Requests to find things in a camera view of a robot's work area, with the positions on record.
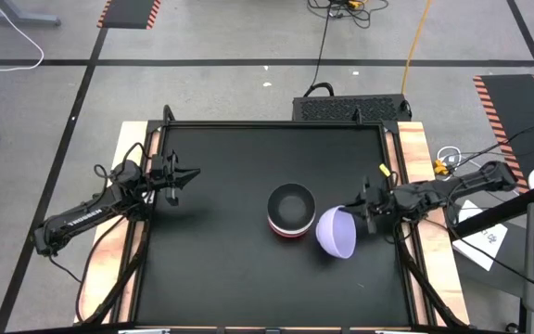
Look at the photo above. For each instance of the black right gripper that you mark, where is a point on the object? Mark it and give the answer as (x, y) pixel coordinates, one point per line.
(380, 201)

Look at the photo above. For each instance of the large black hazard-striped mat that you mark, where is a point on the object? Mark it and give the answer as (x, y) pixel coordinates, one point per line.
(517, 111)

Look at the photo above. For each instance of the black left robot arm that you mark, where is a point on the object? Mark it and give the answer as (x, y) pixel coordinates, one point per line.
(81, 218)

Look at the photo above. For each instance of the yellow connector plug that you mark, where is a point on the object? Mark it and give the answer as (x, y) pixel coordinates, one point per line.
(441, 168)

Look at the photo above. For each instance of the red bowl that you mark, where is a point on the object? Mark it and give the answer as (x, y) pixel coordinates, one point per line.
(291, 235)

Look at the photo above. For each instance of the black computer tower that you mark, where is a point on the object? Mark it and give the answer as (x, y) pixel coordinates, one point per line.
(341, 109)

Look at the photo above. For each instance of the wooden board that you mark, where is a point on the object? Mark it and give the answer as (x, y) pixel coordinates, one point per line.
(128, 139)
(413, 144)

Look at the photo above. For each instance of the black bowl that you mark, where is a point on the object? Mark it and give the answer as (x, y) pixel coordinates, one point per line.
(291, 206)

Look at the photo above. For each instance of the lilac bowl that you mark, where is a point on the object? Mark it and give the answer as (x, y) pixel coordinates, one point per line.
(336, 236)

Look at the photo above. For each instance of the black diagonal bar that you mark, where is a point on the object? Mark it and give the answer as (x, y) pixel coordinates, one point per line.
(503, 211)

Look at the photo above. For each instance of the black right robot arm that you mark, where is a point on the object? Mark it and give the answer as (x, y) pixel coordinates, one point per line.
(457, 188)

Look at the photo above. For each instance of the long grey desk foot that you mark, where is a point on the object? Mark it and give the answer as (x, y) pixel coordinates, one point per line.
(21, 19)

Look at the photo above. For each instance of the yellow tape tag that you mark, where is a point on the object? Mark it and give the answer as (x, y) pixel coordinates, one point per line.
(384, 170)

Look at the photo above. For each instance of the small black hazard-striped mat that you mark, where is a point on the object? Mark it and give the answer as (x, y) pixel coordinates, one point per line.
(130, 13)

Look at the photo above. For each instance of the white paper sheet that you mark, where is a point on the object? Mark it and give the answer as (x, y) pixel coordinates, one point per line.
(485, 243)

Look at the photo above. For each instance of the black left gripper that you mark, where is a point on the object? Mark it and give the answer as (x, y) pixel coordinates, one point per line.
(160, 174)

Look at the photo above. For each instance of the black table frame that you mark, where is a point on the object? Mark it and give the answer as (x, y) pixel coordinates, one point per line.
(267, 123)

